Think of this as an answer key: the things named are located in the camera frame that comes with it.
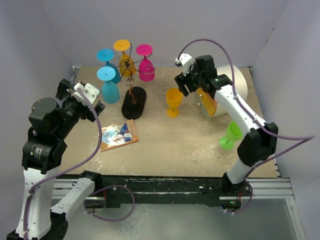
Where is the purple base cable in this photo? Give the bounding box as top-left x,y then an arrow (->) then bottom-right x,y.
83,183 -> 136,222

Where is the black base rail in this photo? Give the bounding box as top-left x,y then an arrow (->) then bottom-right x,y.
52,171 -> 252,208

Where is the metal wine glass rack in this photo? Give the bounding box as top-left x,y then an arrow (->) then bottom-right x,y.
119,56 -> 147,120

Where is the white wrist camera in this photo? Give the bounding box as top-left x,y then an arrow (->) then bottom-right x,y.
71,82 -> 101,107
174,53 -> 194,76

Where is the green wine glass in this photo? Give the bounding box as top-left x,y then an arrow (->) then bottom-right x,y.
219,121 -> 243,150

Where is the white cylindrical drawer cabinet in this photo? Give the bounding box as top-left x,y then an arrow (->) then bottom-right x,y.
194,65 -> 248,119

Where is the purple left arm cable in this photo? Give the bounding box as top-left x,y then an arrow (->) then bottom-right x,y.
22,88 -> 104,240

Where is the yellow wine glass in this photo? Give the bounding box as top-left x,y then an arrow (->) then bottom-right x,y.
165,88 -> 184,118
113,39 -> 136,77

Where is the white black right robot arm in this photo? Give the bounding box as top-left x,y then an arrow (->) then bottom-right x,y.
174,54 -> 279,196

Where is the blue wine glass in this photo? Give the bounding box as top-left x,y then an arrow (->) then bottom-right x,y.
96,66 -> 120,104
96,48 -> 121,84

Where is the pink wine glass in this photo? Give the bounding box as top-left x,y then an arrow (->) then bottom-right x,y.
136,44 -> 155,82

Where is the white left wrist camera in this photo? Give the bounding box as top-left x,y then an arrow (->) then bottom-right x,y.
71,82 -> 101,107

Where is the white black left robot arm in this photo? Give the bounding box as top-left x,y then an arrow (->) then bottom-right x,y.
7,79 -> 105,240

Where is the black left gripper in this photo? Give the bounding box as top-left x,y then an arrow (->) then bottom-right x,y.
56,78 -> 104,138

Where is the illustrated book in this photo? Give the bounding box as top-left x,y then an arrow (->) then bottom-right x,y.
100,119 -> 139,152

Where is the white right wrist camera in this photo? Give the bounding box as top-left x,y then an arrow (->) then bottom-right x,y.
174,53 -> 194,76

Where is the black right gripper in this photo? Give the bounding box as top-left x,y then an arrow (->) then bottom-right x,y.
175,61 -> 205,97

